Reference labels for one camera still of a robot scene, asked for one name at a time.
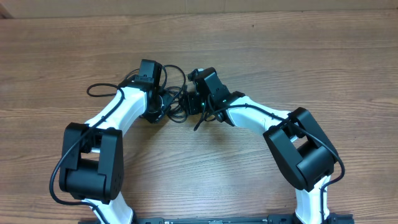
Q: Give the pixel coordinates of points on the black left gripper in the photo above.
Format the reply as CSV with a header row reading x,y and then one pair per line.
x,y
167,98

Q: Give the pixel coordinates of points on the brown cardboard backdrop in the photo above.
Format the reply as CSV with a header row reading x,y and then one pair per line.
x,y
29,9

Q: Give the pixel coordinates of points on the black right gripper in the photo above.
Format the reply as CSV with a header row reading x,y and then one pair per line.
x,y
190,101

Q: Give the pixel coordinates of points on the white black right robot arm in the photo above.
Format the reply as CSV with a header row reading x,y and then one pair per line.
x,y
302,151

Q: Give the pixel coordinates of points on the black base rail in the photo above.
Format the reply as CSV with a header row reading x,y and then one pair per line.
x,y
270,219

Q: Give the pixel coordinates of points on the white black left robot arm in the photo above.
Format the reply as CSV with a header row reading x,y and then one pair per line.
x,y
91,168

